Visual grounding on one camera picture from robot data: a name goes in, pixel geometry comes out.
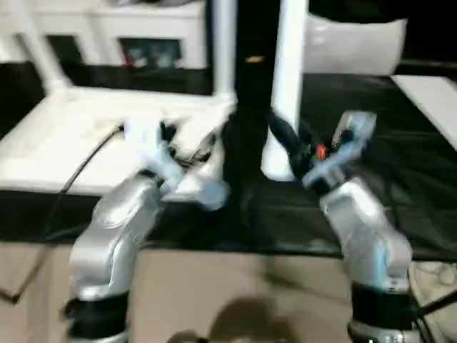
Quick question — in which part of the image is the white plastic table leg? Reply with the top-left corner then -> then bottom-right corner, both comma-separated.
212,0 -> 238,103
260,0 -> 308,182
10,0 -> 74,94

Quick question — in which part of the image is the white plastic table top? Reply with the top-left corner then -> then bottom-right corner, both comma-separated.
0,85 -> 231,212

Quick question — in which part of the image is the black padded mat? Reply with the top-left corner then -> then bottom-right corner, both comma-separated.
0,60 -> 457,258

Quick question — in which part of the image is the black cabinet with yellow label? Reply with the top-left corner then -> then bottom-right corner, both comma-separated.
233,0 -> 283,108

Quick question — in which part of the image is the grey pillow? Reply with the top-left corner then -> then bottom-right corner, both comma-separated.
303,14 -> 408,76

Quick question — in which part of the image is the white flat board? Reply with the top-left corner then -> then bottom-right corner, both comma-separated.
388,74 -> 457,144

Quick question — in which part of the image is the white cabinet with glass doors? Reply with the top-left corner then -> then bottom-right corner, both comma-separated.
0,0 -> 211,69

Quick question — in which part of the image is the black stand leg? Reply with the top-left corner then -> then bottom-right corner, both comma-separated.
417,296 -> 457,319
0,285 -> 22,304

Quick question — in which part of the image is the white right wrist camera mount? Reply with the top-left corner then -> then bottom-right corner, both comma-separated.
301,110 -> 378,190

